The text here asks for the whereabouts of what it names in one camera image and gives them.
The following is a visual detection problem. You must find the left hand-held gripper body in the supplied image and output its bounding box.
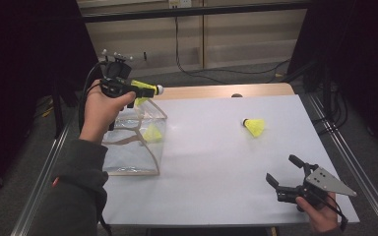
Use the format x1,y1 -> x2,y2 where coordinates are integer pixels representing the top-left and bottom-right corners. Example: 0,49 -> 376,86
99,48 -> 136,99

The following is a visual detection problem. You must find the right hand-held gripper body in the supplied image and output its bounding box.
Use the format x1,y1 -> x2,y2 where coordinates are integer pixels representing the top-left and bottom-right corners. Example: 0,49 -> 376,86
276,166 -> 358,209

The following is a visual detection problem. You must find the yellow shuttlecock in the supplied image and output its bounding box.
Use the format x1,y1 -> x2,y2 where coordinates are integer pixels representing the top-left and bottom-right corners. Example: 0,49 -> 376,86
130,80 -> 164,107
241,117 -> 266,139
142,123 -> 163,144

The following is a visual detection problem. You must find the clear bag with beige trim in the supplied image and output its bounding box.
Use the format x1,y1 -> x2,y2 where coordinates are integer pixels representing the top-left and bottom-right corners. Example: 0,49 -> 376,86
101,97 -> 168,177

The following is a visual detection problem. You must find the person's left hand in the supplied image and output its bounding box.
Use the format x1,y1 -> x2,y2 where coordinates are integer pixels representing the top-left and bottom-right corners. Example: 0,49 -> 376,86
78,79 -> 138,145

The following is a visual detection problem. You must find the person's right hand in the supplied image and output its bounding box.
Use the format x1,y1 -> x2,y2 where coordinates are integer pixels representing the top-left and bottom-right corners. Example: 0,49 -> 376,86
295,193 -> 340,233

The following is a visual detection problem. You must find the black metal stand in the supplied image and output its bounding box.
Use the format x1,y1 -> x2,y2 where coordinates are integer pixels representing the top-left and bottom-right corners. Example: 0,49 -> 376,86
50,78 -> 81,140

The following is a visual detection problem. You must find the black horizontal bar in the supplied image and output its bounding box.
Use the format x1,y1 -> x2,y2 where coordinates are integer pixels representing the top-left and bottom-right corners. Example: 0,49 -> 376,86
82,1 -> 313,24

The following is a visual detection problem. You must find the wooden cabinet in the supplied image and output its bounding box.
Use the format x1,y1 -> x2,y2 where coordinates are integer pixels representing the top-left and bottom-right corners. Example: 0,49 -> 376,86
78,0 -> 309,82

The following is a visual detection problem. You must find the right hand-held gripper cable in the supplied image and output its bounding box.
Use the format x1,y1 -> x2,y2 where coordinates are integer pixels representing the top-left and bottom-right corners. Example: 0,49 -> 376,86
314,192 -> 349,232

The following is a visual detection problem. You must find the hand-held gripper cable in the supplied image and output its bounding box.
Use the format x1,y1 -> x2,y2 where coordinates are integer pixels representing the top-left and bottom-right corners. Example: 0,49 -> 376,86
77,61 -> 108,133
314,192 -> 349,232

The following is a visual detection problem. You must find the left hand-held gripper cable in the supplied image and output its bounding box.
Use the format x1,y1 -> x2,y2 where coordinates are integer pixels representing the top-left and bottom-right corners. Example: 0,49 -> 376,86
77,61 -> 108,133

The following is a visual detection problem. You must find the aluminium rail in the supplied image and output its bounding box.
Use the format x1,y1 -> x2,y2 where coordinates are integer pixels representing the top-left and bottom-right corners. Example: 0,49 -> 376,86
10,124 -> 72,236
307,92 -> 378,236

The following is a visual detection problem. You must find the black floor cable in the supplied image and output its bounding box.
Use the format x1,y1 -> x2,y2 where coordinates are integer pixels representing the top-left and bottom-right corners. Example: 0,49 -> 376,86
174,16 -> 291,85

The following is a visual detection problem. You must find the bundle of black cables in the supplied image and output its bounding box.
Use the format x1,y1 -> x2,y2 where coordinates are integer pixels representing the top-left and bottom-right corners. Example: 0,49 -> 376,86
311,81 -> 349,136

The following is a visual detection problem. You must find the white wall socket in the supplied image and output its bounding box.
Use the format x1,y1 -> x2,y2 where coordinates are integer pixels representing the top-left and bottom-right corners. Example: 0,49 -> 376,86
168,0 -> 193,10

